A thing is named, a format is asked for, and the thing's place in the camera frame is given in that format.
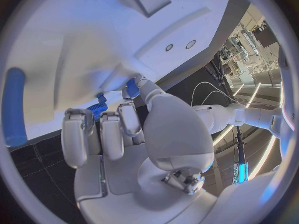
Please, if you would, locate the white cable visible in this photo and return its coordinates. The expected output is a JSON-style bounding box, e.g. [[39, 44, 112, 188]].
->
[[200, 90, 236, 106], [189, 81, 238, 107]]

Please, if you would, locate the workshop equipment rack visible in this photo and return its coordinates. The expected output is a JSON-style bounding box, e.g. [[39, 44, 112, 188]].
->
[[219, 19, 281, 88]]

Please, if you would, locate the white task board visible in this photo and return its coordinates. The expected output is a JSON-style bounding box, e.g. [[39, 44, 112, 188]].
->
[[3, 0, 253, 148]]

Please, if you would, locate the blue peg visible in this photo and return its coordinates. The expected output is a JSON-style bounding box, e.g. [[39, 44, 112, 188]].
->
[[125, 78, 142, 99]]

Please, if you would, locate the blue gear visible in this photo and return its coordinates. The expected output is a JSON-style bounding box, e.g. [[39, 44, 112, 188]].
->
[[85, 93, 109, 121]]

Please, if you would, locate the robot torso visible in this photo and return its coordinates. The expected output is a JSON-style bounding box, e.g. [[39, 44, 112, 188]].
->
[[277, 44, 298, 161]]

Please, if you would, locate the glowing light bar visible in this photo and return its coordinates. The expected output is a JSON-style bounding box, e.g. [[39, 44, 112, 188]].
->
[[232, 162, 250, 186]]

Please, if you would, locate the long blue cylinder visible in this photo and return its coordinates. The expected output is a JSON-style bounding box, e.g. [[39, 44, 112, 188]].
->
[[0, 67, 29, 148]]

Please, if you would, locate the black lamp stand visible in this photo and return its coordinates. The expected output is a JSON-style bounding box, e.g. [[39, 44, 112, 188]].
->
[[233, 125, 248, 165]]

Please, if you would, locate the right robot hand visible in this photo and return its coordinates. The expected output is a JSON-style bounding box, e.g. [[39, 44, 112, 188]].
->
[[60, 73, 219, 224]]

